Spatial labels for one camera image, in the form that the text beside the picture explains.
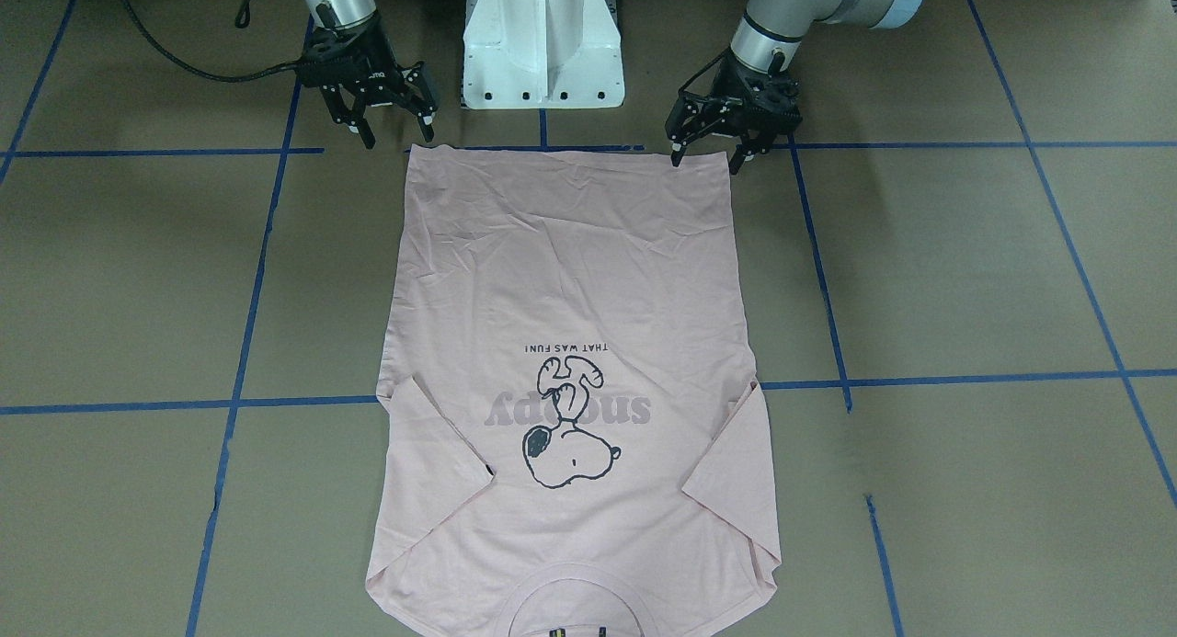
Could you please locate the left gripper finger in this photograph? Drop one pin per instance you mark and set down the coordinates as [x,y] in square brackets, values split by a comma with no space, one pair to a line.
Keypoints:
[687,123]
[751,143]

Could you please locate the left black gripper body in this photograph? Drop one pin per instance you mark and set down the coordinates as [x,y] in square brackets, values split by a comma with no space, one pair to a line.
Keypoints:
[733,103]

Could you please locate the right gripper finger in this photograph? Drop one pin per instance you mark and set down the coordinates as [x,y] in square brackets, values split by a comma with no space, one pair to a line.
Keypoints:
[351,116]
[415,92]

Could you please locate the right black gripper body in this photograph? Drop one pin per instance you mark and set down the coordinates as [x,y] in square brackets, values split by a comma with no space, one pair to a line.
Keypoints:
[365,70]

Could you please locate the pink Snoopy t-shirt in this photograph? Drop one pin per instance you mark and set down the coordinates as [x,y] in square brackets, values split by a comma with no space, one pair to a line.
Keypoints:
[579,444]

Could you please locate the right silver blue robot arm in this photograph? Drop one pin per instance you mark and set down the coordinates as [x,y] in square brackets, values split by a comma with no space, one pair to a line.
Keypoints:
[342,14]

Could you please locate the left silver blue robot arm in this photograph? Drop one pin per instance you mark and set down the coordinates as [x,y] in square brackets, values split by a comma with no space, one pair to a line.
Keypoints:
[771,28]

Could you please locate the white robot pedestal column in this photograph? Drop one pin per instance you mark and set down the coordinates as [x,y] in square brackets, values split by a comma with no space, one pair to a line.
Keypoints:
[554,54]

